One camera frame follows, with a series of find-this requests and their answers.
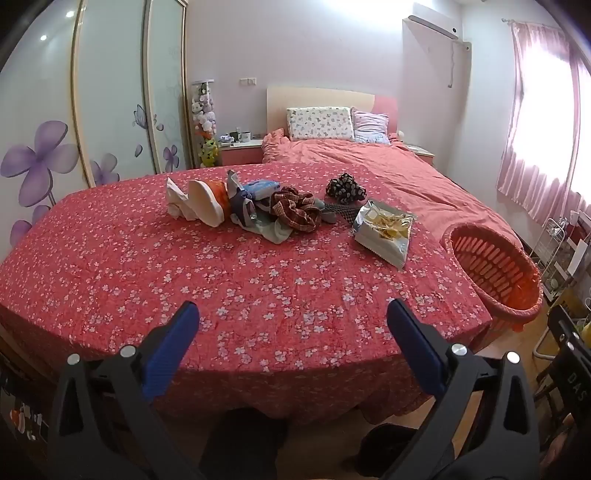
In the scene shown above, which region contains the pink bedside table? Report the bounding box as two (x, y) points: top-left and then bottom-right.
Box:
(407, 144), (436, 168)

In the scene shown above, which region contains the pink duvet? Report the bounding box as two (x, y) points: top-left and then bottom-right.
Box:
(261, 129), (514, 243)

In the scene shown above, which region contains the orange plastic basket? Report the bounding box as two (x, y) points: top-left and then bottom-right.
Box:
(442, 223), (543, 332)

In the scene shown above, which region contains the red floral blanket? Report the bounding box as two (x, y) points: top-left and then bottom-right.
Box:
(0, 161), (492, 422)

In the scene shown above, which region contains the black floral scrunchie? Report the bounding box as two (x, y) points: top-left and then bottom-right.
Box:
(325, 173), (368, 205)

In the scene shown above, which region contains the grey blue snack wrapper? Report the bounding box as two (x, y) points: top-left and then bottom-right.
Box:
(225, 170), (257, 229)

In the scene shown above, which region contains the brown plaid scrunchie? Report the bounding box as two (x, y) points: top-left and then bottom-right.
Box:
(270, 186), (322, 235)

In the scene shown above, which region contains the wardrobe with purple flowers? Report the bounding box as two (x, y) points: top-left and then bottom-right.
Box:
(0, 0), (195, 250)

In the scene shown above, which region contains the floral white pillow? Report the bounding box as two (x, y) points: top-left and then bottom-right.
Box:
(286, 107), (355, 142)

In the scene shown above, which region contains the blue tissue pack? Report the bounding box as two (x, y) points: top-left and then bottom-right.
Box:
(242, 179), (281, 202)

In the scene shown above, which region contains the air conditioner cable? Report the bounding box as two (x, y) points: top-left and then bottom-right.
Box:
(444, 39), (457, 89)

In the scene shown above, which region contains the black slipper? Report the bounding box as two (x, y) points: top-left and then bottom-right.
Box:
(358, 425), (419, 478)

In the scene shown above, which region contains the chip bag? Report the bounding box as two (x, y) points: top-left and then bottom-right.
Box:
(352, 199), (417, 271)

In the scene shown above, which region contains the beige pink headboard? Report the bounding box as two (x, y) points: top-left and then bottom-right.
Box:
(266, 85), (400, 140)

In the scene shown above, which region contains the white paper bag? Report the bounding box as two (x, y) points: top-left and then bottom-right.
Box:
(566, 237), (591, 278)

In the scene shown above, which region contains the pink curtain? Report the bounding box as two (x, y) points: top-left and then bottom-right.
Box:
(496, 21), (591, 228)

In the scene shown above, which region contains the clear tube of plush toys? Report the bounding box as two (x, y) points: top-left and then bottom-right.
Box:
(191, 79), (221, 168)

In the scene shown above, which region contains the white wire rack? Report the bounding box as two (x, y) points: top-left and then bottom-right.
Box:
(530, 217), (578, 302)

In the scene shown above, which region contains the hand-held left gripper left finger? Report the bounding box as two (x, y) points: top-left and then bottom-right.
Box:
(46, 301), (204, 480)

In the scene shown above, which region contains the pink nightstand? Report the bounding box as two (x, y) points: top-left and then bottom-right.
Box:
(218, 139), (265, 166)

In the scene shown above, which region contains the white tissue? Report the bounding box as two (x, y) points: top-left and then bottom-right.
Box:
(166, 178), (204, 222)

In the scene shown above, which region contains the pink striped pillow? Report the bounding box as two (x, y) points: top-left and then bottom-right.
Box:
(352, 108), (392, 146)

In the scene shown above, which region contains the light green fluffy sock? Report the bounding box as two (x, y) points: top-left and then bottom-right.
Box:
(255, 216), (296, 244)

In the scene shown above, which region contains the dark printed box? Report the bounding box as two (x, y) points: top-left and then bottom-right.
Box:
(0, 355), (58, 462)

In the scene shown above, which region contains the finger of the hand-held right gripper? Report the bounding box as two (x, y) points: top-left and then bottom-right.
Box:
(547, 305), (591, 358)

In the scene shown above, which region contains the white air conditioner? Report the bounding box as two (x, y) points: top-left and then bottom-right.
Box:
(402, 14), (460, 41)

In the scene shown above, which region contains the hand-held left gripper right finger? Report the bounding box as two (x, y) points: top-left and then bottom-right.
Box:
(383, 298), (541, 480)

